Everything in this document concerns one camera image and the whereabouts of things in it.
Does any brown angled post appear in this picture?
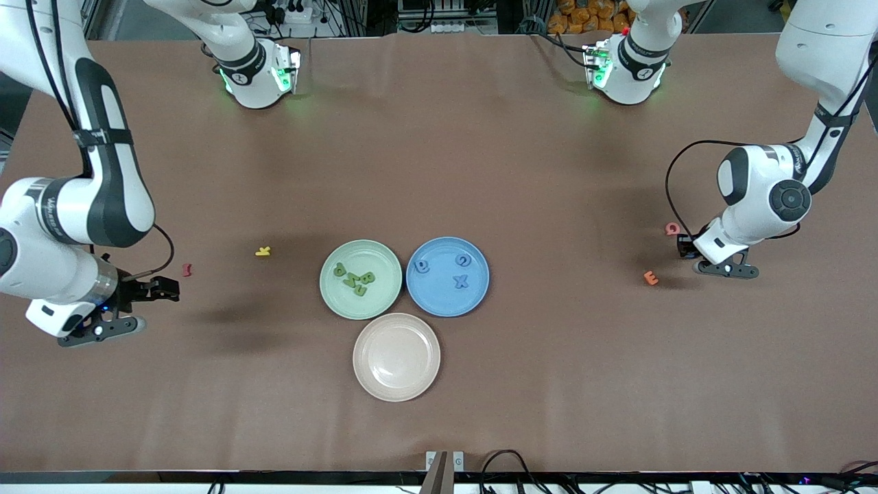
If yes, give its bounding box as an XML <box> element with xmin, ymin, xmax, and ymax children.
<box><xmin>420</xmin><ymin>451</ymin><xmax>448</xmax><ymax>494</ymax></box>

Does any black looped cable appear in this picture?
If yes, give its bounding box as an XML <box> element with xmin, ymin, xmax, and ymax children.
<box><xmin>480</xmin><ymin>449</ymin><xmax>543</xmax><ymax>494</ymax></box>

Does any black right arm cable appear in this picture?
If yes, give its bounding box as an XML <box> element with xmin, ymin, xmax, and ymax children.
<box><xmin>24</xmin><ymin>0</ymin><xmax>175</xmax><ymax>281</ymax></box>

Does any beige pink round plate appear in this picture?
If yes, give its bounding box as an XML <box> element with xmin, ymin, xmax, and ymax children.
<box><xmin>353</xmin><ymin>313</ymin><xmax>442</xmax><ymax>403</ymax></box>

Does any orange fruit pile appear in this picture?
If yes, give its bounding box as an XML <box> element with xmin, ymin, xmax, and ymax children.
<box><xmin>547</xmin><ymin>0</ymin><xmax>635</xmax><ymax>35</ymax></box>

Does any grey metal mounting bracket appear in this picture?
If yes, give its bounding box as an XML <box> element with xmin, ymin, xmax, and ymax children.
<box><xmin>425</xmin><ymin>451</ymin><xmax>465</xmax><ymax>474</ymax></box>

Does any blue round plate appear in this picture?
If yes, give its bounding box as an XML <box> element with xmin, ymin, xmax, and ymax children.
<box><xmin>405</xmin><ymin>237</ymin><xmax>490</xmax><ymax>318</ymax></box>

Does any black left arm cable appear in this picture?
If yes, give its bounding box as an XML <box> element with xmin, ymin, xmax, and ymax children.
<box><xmin>665</xmin><ymin>55</ymin><xmax>878</xmax><ymax>241</ymax></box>

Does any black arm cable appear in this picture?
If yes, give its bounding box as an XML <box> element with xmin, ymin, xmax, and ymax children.
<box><xmin>24</xmin><ymin>0</ymin><xmax>175</xmax><ymax>281</ymax></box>
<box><xmin>665</xmin><ymin>55</ymin><xmax>878</xmax><ymax>241</ymax></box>

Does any green round plate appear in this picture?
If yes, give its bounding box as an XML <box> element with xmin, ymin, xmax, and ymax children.
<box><xmin>319</xmin><ymin>239</ymin><xmax>403</xmax><ymax>320</ymax></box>

